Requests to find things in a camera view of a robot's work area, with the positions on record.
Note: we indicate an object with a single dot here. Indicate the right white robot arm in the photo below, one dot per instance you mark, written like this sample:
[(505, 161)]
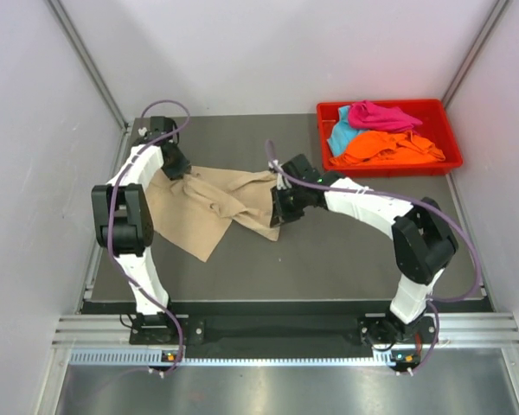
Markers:
[(423, 243)]

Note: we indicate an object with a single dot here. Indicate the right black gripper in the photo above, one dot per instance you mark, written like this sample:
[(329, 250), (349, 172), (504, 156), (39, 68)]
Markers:
[(281, 213)]

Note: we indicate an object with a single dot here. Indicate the beige t shirt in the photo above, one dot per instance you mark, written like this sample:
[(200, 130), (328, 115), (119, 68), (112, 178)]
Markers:
[(195, 212)]

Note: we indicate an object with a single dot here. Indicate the left aluminium corner post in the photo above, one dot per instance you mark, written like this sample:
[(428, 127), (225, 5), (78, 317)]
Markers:
[(82, 52)]

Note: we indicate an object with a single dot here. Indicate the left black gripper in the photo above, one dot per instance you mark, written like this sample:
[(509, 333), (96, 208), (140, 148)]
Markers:
[(183, 166)]

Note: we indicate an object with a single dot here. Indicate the orange t shirt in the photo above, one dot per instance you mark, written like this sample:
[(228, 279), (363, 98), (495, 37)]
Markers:
[(384, 148)]

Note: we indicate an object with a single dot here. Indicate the red plastic bin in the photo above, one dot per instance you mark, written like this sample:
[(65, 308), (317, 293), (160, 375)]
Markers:
[(436, 127)]

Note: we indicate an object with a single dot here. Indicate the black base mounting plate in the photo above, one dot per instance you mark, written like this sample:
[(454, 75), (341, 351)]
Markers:
[(269, 320)]

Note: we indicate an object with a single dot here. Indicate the pink t shirt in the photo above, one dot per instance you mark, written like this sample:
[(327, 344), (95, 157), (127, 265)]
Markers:
[(366, 115)]

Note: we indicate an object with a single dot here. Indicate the right aluminium corner post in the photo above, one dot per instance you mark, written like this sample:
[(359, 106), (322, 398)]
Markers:
[(491, 21)]

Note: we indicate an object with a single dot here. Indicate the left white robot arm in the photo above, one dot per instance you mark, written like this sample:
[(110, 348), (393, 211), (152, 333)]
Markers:
[(123, 227)]

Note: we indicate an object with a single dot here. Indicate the aluminium front rail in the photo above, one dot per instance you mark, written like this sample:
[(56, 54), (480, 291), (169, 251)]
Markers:
[(103, 340)]

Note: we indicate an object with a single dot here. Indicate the aluminium corner post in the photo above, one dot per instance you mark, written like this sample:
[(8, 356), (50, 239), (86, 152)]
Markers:
[(82, 52), (491, 21)]

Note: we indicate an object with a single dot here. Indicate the light blue t shirt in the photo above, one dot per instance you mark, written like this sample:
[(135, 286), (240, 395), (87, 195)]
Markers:
[(342, 132)]

